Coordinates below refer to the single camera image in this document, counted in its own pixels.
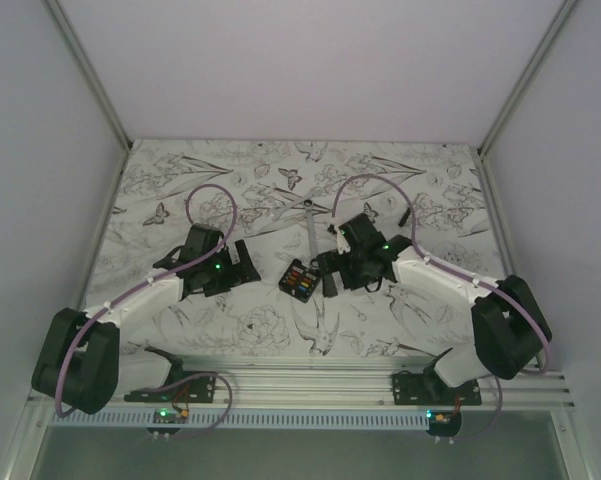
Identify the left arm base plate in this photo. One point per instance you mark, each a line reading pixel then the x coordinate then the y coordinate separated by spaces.
pixel 188 387

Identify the black fuse box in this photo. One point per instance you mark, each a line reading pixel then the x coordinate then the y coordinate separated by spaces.
pixel 288 283

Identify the aluminium rail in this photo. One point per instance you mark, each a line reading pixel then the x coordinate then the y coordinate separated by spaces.
pixel 360 383

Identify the left controller board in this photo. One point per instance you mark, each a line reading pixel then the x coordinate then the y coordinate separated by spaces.
pixel 169 416

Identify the open end wrench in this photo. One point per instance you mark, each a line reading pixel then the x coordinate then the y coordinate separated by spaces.
pixel 277 212

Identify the black handled tool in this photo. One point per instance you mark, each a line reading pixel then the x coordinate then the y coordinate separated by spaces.
pixel 405 217

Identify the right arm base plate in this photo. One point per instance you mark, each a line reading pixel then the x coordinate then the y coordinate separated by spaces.
pixel 427 389

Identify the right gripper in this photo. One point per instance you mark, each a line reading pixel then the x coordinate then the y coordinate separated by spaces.
pixel 331 262

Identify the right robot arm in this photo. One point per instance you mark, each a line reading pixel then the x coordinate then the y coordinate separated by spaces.
pixel 509 328

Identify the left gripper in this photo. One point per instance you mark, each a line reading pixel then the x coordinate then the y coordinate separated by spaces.
pixel 239 273

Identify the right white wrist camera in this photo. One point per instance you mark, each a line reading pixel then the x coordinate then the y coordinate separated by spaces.
pixel 341 242

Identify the floral table mat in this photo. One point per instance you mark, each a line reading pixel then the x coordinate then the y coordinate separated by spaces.
pixel 232 186

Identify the perforated cable duct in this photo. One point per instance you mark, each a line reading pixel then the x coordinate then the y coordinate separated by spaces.
pixel 250 418

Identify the ratchet ring wrench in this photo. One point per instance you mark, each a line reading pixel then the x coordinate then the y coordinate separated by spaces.
pixel 312 237

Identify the controller board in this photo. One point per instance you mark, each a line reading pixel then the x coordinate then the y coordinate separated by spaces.
pixel 169 416
pixel 442 417

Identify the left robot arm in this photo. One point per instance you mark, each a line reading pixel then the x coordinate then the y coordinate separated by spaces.
pixel 80 364

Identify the right controller board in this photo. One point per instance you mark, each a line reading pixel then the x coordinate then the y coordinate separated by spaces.
pixel 442 417

